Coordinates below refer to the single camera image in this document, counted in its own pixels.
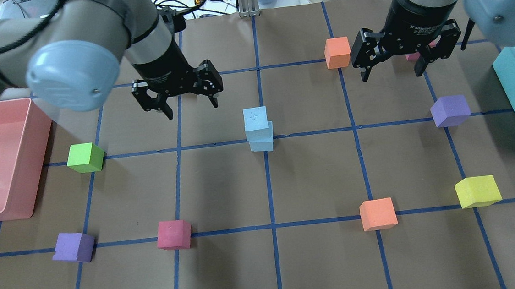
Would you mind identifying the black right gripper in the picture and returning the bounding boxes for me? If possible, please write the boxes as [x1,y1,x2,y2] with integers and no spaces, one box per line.
[351,2,460,82]

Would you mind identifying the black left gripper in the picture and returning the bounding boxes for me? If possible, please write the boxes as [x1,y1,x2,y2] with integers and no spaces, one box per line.
[131,45,224,120]

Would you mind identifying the light blue foam block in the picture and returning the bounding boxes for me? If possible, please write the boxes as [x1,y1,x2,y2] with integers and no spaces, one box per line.
[249,121,274,152]
[242,106,272,142]

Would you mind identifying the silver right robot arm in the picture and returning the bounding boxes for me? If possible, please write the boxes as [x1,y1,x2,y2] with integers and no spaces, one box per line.
[351,0,515,82]

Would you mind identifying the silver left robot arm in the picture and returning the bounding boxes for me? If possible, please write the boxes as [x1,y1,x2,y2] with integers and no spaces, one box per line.
[0,0,224,119]

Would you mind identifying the crimson foam block back right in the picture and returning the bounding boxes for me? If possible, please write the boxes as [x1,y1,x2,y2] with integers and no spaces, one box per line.
[405,40,438,62]

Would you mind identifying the crimson foam block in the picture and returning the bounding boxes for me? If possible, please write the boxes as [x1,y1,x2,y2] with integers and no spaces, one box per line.
[405,40,438,62]
[156,220,192,250]

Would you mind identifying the orange foam block back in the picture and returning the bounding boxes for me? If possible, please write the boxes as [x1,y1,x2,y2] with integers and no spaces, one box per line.
[324,36,351,70]

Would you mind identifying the orange foam block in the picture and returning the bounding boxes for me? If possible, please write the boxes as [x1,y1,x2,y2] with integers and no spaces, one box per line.
[324,36,351,70]
[359,197,398,232]

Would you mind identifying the purple foam block right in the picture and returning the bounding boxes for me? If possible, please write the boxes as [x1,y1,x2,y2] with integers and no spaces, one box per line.
[430,94,471,128]

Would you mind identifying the purple foam block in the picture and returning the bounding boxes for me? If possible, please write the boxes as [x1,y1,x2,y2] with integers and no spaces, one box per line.
[52,232,95,263]
[430,94,471,128]

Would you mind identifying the green foam block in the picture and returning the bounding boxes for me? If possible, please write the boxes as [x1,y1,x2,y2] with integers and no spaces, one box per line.
[66,142,105,174]

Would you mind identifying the crimson foam block front left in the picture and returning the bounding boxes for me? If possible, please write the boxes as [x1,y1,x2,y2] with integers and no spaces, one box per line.
[156,220,192,250]

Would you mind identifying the orange foam block front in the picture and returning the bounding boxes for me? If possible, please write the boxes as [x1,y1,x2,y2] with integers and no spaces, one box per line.
[359,197,398,232]

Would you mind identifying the yellow foam block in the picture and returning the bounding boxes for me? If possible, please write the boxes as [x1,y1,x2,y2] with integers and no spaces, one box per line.
[454,175,503,209]

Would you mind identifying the purple foam block left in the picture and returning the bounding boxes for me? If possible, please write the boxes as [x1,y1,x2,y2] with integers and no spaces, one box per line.
[52,232,95,263]

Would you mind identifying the pink plastic bin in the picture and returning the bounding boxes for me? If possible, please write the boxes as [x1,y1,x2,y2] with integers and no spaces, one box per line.
[0,98,52,221]

